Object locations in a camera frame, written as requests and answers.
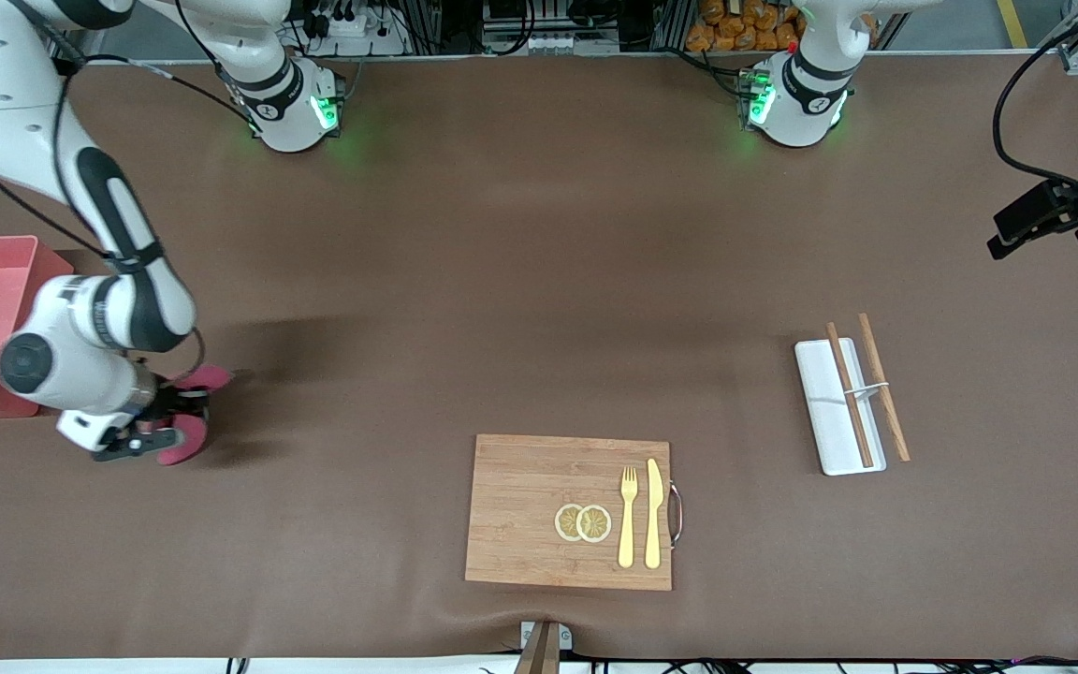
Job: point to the brown table cover mat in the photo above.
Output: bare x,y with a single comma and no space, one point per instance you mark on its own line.
502,281

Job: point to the yellow knife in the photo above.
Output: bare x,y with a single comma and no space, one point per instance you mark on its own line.
653,505

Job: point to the white power strip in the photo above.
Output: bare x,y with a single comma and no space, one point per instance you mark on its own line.
352,28

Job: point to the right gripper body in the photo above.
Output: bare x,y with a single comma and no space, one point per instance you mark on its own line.
165,400

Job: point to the metal clamp bracket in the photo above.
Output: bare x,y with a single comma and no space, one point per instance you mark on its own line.
565,638

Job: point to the white chopstick rest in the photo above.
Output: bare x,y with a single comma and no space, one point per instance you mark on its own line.
866,389

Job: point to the white rectangular tray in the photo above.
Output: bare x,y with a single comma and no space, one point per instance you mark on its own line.
824,402

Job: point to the yellow fork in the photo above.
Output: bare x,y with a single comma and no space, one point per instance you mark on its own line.
627,534

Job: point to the lemon slice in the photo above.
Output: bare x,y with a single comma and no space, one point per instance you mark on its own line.
565,522
595,524

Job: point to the brown camera post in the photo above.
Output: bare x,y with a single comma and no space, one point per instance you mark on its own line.
539,655

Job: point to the red wiping cloth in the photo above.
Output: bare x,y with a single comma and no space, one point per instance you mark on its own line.
185,447

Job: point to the bamboo cutting board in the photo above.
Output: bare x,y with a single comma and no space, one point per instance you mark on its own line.
520,505

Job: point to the brown wooden chopstick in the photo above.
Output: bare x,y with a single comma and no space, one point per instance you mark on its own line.
876,360
850,393

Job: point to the orange snack bag pile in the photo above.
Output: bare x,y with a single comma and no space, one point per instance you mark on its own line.
735,28

